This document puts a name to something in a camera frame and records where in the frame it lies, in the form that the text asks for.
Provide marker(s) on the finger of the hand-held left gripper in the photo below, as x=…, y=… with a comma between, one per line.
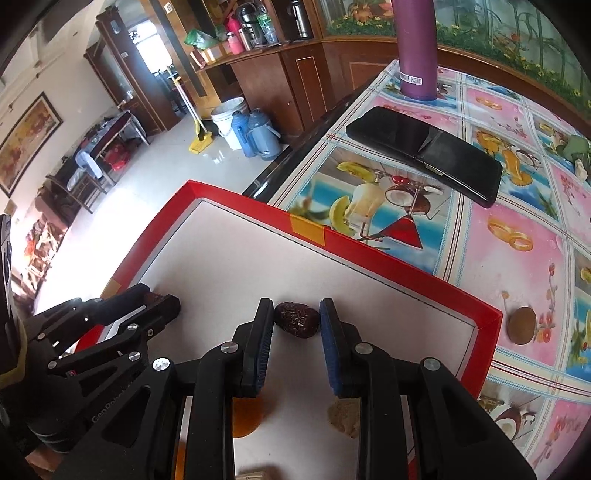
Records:
x=152, y=318
x=101, y=307

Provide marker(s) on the white plastic bucket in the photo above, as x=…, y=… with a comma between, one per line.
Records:
x=228, y=120

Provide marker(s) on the beige crumbly cake piece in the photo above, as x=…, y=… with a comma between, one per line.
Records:
x=256, y=473
x=346, y=415

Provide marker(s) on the small beige cake piece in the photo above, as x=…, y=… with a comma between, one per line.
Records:
x=583, y=169

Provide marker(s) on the black smartphone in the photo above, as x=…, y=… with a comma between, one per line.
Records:
x=415, y=138

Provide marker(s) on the small blue thermos jug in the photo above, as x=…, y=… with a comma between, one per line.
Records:
x=239, y=131

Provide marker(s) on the large blue thermos jug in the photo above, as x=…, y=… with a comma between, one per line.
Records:
x=263, y=136

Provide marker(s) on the purple thermos bottle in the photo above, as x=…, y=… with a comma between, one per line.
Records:
x=415, y=46

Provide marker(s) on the yellow broom and dustpan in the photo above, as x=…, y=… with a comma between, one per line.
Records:
x=201, y=141

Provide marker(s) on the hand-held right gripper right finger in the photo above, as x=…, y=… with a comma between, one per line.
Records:
x=330, y=355

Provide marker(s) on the green plastic bag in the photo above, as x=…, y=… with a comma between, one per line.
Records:
x=201, y=39

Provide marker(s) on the dried red date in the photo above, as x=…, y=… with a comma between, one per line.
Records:
x=295, y=319
x=155, y=298

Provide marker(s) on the dark wooden chair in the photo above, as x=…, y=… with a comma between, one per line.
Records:
x=74, y=191

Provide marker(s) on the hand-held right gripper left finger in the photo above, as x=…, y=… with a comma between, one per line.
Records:
x=263, y=350

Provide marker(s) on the framed wall painting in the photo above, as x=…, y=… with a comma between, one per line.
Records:
x=27, y=143

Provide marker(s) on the steel thermos flask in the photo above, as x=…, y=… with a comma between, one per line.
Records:
x=299, y=18

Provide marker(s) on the pink bottle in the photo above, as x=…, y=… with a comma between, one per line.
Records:
x=234, y=41

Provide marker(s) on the cluttered side table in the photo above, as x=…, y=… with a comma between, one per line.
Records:
x=115, y=138

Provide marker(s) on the red cardboard box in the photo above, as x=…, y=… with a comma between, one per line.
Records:
x=277, y=254

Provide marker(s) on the brown wooden cabinet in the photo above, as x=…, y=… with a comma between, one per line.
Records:
x=277, y=78

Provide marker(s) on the brown round fruit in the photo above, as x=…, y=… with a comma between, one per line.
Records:
x=521, y=325

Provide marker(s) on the bamboo and flower glass mural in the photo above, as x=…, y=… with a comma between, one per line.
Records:
x=508, y=32

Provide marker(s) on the orange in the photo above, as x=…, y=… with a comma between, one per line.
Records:
x=247, y=417

